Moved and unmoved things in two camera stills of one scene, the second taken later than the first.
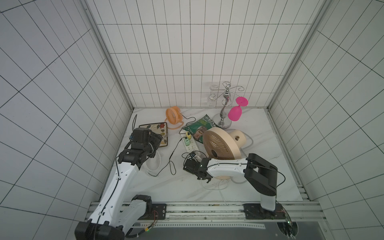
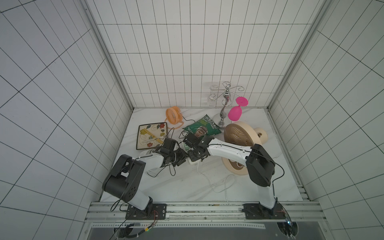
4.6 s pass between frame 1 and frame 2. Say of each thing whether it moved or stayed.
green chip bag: stayed
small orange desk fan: stayed
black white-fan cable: stayed
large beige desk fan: moved
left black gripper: moved
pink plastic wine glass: stayed
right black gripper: moved
